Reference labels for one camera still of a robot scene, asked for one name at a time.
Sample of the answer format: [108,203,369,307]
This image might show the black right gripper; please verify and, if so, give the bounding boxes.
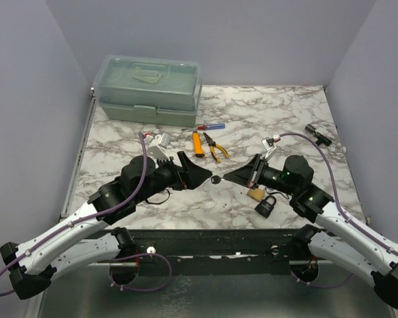
[224,154,298,196]

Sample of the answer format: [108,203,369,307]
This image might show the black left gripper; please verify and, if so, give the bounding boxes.
[135,150,212,204]

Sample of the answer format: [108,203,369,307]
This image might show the black-headed key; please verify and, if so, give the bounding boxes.
[211,175,224,185]

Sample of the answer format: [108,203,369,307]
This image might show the black padlock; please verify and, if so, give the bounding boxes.
[255,195,277,219]

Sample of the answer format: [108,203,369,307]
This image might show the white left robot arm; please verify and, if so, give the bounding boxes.
[0,151,212,300]

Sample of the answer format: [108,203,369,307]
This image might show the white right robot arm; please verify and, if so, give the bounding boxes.
[224,154,398,309]

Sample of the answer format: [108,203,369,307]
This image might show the orange utility knife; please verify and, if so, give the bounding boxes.
[192,131,205,158]

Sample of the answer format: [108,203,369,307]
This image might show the brass padlock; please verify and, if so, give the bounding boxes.
[247,188,265,201]

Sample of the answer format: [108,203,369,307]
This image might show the red blue screwdriver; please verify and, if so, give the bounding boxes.
[182,123,226,131]

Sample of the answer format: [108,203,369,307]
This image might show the black T-shaped connector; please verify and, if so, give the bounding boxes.
[305,124,332,146]

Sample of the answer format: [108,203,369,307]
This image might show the green plastic toolbox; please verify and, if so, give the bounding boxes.
[93,55,202,127]

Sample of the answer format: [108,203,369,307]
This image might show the yellow handled pliers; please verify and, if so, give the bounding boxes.
[203,132,230,163]

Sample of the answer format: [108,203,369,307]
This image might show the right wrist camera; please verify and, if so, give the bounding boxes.
[261,134,281,162]

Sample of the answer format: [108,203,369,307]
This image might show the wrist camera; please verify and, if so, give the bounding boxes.
[261,134,281,162]
[145,132,171,161]

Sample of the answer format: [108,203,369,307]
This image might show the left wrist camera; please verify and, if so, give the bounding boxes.
[145,132,171,161]

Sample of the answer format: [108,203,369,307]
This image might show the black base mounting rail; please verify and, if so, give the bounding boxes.
[96,228,332,278]

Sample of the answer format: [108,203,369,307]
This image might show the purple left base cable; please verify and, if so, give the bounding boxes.
[109,252,174,293]

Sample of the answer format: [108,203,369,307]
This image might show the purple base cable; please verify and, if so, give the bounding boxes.
[295,271,356,290]
[109,252,174,293]

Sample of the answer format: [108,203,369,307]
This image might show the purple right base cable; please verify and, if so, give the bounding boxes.
[295,271,356,290]

